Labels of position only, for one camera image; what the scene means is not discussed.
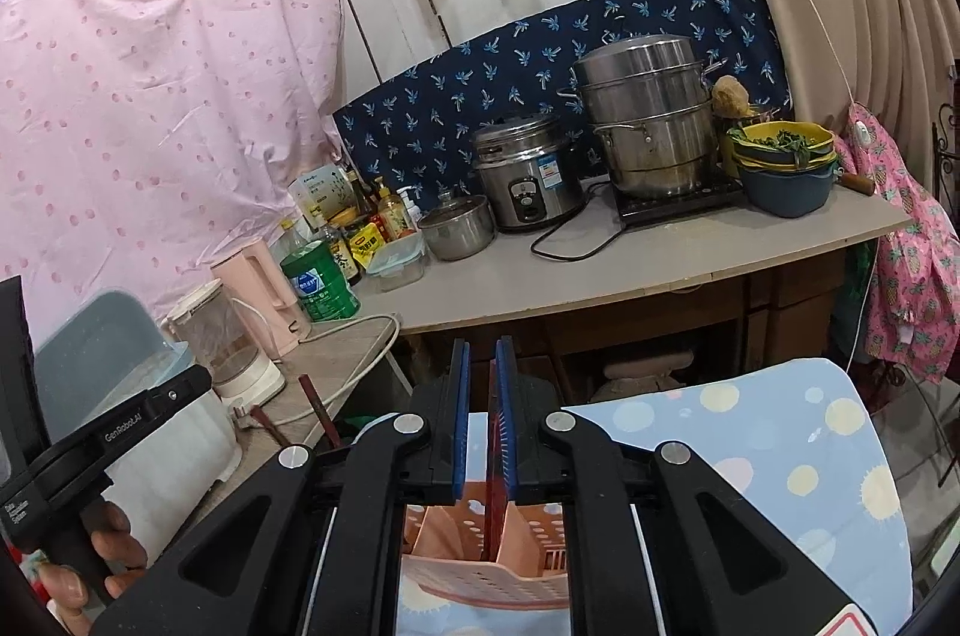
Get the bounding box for person's left hand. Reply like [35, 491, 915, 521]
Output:
[34, 499, 150, 636]

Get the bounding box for clear plastic food container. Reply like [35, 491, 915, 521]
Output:
[366, 232, 430, 293]

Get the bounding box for small steel pot with lid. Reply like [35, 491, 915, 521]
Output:
[420, 191, 496, 262]

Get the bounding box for white dish drainer with lid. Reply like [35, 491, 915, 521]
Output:
[34, 292, 242, 560]

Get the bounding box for green detergent bottle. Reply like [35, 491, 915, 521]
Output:
[280, 220, 359, 322]

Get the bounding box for yellow oil bottle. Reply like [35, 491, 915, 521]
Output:
[374, 176, 412, 241]

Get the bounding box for pink perforated utensil holder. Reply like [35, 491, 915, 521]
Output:
[402, 482, 569, 611]

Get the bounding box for silver rice cooker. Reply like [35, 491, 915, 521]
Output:
[472, 115, 586, 233]

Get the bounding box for black induction cooker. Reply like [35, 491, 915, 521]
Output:
[613, 171, 745, 228]

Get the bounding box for white blender jar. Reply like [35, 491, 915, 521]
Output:
[161, 278, 285, 420]

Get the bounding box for pink electric kettle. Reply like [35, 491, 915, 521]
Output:
[212, 238, 311, 360]

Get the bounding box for navy floral cloth backsplash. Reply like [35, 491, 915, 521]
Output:
[334, 0, 791, 209]

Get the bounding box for stainless steel steamer pot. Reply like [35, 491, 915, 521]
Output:
[573, 33, 718, 199]

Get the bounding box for blue planet print tablecloth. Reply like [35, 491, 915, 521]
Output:
[351, 355, 918, 636]

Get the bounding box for blue and yellow stacked basins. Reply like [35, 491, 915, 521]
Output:
[726, 121, 838, 218]

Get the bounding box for pink dotted sheet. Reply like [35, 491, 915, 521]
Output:
[2, 0, 343, 340]

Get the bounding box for pink floral garment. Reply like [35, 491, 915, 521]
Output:
[835, 104, 958, 382]

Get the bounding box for white pull switch cord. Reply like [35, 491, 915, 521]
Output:
[696, 0, 877, 151]

